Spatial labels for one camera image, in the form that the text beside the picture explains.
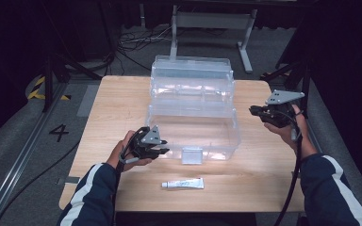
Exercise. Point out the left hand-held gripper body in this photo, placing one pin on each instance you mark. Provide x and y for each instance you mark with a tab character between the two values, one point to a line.
144	144

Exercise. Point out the white ointment tube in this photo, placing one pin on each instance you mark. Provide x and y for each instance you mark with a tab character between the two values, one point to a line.
184	183

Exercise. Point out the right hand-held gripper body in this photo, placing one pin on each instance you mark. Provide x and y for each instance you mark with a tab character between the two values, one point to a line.
281	108

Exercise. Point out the black metal stand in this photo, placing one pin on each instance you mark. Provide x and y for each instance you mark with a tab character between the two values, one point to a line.
295	73
48	78

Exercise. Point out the clear plastic storage box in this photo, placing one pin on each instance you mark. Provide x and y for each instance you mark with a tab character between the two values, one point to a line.
193	109

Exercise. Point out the person's left hand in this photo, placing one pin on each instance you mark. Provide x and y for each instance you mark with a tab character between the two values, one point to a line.
119	157

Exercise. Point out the person's right hand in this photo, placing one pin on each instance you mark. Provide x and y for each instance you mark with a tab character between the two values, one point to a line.
295	135

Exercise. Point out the yellow black hazard tape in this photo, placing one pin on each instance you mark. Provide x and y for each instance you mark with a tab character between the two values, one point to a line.
37	91

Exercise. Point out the grey metal table frame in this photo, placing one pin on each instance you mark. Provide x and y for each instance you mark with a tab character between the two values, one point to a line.
212	20

